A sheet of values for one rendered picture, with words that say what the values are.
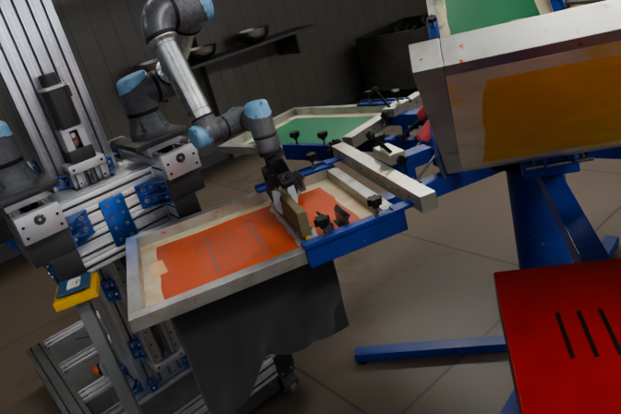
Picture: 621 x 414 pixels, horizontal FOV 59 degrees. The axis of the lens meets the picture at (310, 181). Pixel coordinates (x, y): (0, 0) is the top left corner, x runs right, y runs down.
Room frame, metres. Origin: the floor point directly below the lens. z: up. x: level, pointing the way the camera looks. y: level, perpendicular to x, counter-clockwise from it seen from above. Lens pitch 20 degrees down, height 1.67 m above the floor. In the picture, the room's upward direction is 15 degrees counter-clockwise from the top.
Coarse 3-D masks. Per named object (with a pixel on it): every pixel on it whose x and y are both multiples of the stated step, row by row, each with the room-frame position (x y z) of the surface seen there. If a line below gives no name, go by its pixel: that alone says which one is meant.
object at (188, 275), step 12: (312, 216) 1.63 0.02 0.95; (276, 228) 1.61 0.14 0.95; (276, 240) 1.53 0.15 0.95; (288, 240) 1.50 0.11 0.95; (276, 252) 1.45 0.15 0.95; (180, 264) 1.54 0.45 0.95; (192, 264) 1.52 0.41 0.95; (240, 264) 1.43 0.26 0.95; (252, 264) 1.41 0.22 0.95; (168, 276) 1.48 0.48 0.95; (180, 276) 1.46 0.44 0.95; (192, 276) 1.44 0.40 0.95; (216, 276) 1.40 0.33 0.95; (168, 288) 1.41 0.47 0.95; (180, 288) 1.39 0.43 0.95; (192, 288) 1.37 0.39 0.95
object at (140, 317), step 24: (336, 168) 1.91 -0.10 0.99; (264, 192) 1.87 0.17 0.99; (360, 192) 1.63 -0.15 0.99; (192, 216) 1.82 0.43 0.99; (216, 216) 1.83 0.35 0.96; (144, 240) 1.77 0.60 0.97; (264, 264) 1.32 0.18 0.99; (288, 264) 1.32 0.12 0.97; (216, 288) 1.28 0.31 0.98; (240, 288) 1.29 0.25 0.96; (144, 312) 1.24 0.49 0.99; (168, 312) 1.25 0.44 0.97
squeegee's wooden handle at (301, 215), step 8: (280, 192) 1.65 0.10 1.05; (280, 200) 1.63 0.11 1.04; (288, 200) 1.57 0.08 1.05; (288, 208) 1.53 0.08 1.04; (296, 208) 1.49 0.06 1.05; (288, 216) 1.56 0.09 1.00; (296, 216) 1.46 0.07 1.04; (304, 216) 1.45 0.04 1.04; (296, 224) 1.48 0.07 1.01; (304, 224) 1.45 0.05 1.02; (304, 232) 1.45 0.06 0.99
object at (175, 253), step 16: (320, 192) 1.81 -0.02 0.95; (304, 208) 1.71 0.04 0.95; (320, 208) 1.68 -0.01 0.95; (224, 224) 1.77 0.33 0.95; (256, 224) 1.69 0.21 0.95; (272, 224) 1.66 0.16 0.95; (176, 240) 1.74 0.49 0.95; (160, 256) 1.64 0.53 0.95; (176, 256) 1.61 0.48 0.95; (192, 256) 1.58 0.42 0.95
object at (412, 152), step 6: (420, 144) 1.77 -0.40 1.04; (408, 150) 1.75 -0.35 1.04; (414, 150) 1.74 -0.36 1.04; (420, 150) 1.72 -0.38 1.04; (426, 150) 1.72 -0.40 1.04; (408, 156) 1.70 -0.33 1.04; (414, 156) 1.71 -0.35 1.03; (420, 156) 1.71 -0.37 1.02; (426, 156) 1.72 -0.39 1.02; (414, 162) 1.71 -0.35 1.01; (420, 162) 1.71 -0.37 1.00; (426, 162) 1.72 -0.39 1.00; (396, 168) 1.69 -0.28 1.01; (402, 168) 1.69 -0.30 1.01
